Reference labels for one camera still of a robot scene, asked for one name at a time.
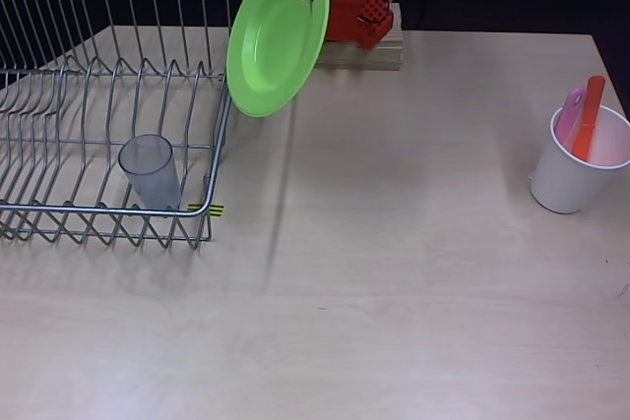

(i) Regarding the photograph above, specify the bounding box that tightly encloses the green plastic plate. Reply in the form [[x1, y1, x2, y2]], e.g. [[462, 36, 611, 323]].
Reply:
[[225, 0, 331, 119]]

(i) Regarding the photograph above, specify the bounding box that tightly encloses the translucent grey plastic tumbler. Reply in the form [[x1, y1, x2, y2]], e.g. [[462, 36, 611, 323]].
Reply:
[[117, 133, 182, 210]]

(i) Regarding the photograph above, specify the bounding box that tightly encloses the pink plastic utensil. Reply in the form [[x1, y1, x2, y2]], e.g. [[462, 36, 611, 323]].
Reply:
[[555, 87, 589, 149]]

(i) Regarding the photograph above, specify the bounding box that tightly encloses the orange plastic knife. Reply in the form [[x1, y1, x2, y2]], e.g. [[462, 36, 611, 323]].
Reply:
[[571, 75, 605, 161]]

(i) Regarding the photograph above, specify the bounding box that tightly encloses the stacked plywood base block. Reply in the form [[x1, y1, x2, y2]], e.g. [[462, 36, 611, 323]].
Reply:
[[314, 1, 405, 72]]

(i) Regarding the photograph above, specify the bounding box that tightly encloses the white paper cup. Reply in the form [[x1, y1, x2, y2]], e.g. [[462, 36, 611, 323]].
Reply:
[[530, 104, 630, 214]]

